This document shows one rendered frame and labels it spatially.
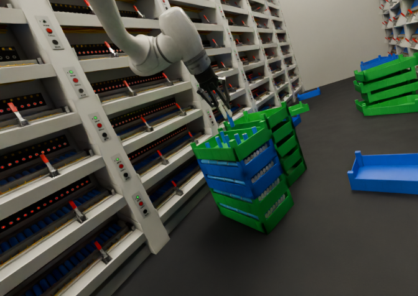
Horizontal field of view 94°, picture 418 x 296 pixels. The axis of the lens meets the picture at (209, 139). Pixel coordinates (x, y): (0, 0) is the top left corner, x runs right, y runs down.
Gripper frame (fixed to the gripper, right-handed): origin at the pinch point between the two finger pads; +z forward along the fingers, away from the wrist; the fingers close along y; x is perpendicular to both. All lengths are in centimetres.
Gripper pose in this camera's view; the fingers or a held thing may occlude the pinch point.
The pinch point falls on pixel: (225, 110)
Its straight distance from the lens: 85.2
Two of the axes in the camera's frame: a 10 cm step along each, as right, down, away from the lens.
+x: 1.6, -6.9, 7.0
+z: 4.9, 6.8, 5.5
